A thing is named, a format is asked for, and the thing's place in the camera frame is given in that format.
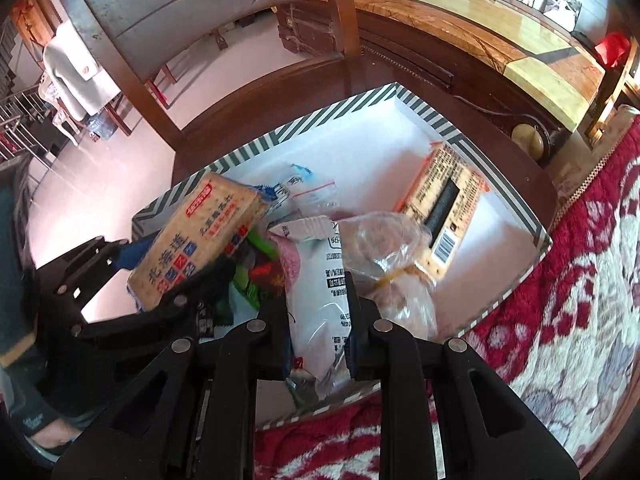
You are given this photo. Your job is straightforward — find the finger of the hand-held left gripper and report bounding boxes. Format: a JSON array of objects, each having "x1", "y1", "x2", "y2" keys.
[
  {"x1": 37, "y1": 236, "x2": 157, "y2": 331},
  {"x1": 70, "y1": 259, "x2": 237, "y2": 342}
]

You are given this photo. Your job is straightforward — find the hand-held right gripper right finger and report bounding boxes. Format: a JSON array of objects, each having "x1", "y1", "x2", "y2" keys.
[{"x1": 345, "y1": 272, "x2": 581, "y2": 480}]

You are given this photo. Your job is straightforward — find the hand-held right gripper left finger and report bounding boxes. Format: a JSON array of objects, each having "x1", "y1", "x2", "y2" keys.
[{"x1": 52, "y1": 300, "x2": 293, "y2": 480}]

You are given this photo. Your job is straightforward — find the green clear snack packet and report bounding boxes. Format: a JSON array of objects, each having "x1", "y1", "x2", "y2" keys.
[{"x1": 232, "y1": 232, "x2": 281, "y2": 311}]

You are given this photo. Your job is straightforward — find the yellow cracker package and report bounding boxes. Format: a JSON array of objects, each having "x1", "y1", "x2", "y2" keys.
[{"x1": 126, "y1": 172, "x2": 271, "y2": 313}]

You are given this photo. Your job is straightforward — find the white pink snack packet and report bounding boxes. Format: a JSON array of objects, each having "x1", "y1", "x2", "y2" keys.
[{"x1": 267, "y1": 215, "x2": 353, "y2": 406}]

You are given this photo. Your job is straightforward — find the clear plastic bag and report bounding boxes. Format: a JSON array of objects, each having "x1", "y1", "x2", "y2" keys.
[{"x1": 337, "y1": 211, "x2": 441, "y2": 346}]

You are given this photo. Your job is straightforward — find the light blue white snack packet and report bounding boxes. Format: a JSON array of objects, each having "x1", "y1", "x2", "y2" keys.
[{"x1": 257, "y1": 162, "x2": 318, "y2": 211}]

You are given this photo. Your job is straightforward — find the orange cracker package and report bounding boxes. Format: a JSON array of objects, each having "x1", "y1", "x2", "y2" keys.
[{"x1": 392, "y1": 141, "x2": 490, "y2": 281}]

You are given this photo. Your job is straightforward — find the striped box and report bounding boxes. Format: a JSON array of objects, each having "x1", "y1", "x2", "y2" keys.
[{"x1": 131, "y1": 81, "x2": 553, "y2": 431}]

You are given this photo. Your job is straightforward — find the person's foot in slipper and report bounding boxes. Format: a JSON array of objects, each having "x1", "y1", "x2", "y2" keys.
[{"x1": 7, "y1": 390, "x2": 88, "y2": 463}]

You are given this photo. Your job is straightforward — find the dark teal cloth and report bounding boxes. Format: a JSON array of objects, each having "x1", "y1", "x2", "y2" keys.
[{"x1": 0, "y1": 175, "x2": 33, "y2": 358}]

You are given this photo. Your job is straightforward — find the blue plastic bag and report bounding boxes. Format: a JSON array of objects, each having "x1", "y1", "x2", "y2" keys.
[{"x1": 85, "y1": 115, "x2": 118, "y2": 141}]

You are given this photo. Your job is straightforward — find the wooden chair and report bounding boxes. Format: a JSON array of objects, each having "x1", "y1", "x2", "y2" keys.
[{"x1": 62, "y1": 0, "x2": 558, "y2": 241}]

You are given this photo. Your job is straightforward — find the metal rack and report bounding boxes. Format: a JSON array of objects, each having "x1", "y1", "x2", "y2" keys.
[{"x1": 0, "y1": 82, "x2": 56, "y2": 161}]

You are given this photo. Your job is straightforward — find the white garment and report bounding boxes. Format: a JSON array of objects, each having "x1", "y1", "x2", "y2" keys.
[{"x1": 40, "y1": 22, "x2": 123, "y2": 121}]

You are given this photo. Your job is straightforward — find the round brass object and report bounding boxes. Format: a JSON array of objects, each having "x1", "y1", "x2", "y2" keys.
[{"x1": 510, "y1": 122, "x2": 546, "y2": 161}]

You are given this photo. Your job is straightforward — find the brown leather case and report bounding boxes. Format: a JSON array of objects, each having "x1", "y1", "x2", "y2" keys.
[{"x1": 275, "y1": 2, "x2": 346, "y2": 56}]

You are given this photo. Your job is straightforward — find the red bag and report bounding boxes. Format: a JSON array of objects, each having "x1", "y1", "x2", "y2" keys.
[{"x1": 594, "y1": 31, "x2": 630, "y2": 68}]

